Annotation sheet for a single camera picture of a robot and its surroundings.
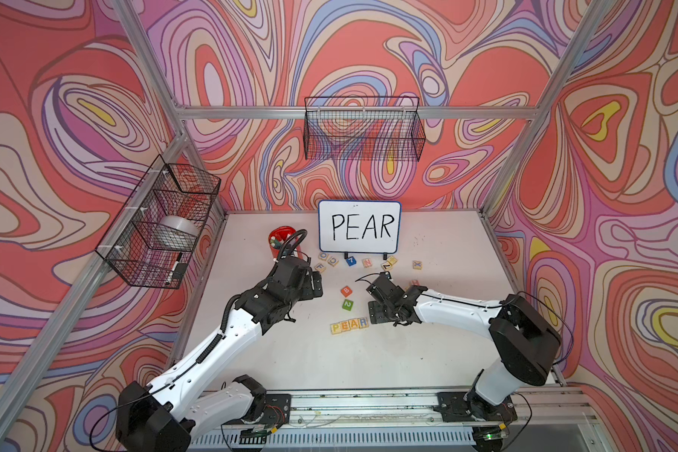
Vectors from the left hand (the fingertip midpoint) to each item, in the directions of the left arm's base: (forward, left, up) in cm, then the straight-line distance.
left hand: (309, 280), depth 79 cm
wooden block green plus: (+19, -28, -17) cm, 38 cm away
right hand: (-4, -23, -16) cm, 29 cm away
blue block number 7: (+19, -13, -17) cm, 29 cm away
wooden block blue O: (+21, -2, -16) cm, 26 cm away
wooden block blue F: (+16, -1, -16) cm, 23 cm away
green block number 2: (+1, -11, -16) cm, 20 cm away
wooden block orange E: (-7, -10, -16) cm, 20 cm away
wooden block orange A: (-6, -14, -17) cm, 23 cm away
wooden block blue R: (-5, -16, -17) cm, 24 cm away
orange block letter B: (+6, -11, -17) cm, 21 cm away
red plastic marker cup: (+20, +14, -5) cm, 25 cm away
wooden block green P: (-7, -7, -16) cm, 19 cm away
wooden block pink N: (+17, -18, -15) cm, 29 cm away
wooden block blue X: (+17, -37, -16) cm, 44 cm away
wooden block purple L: (+16, -26, -16) cm, 34 cm away
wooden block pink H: (+9, -35, -16) cm, 39 cm away
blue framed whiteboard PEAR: (+26, -20, -5) cm, 33 cm away
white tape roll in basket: (+5, +33, +15) cm, 37 cm away
